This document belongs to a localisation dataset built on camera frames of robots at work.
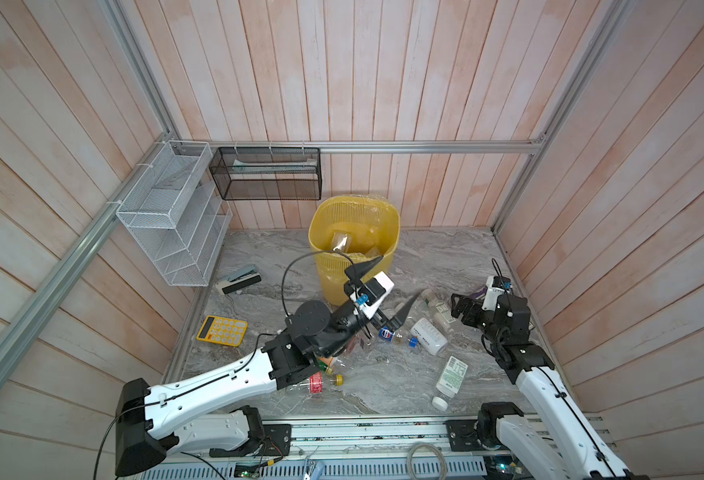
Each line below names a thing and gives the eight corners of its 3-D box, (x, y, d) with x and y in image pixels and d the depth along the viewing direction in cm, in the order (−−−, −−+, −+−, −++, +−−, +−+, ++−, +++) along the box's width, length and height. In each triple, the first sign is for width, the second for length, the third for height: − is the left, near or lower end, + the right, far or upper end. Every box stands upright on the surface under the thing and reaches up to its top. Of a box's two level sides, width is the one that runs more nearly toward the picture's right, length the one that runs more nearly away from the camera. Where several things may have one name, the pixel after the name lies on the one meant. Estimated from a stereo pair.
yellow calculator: (197, 339, 93) (194, 336, 91) (208, 317, 98) (206, 314, 96) (240, 347, 92) (238, 344, 90) (249, 324, 97) (248, 321, 95)
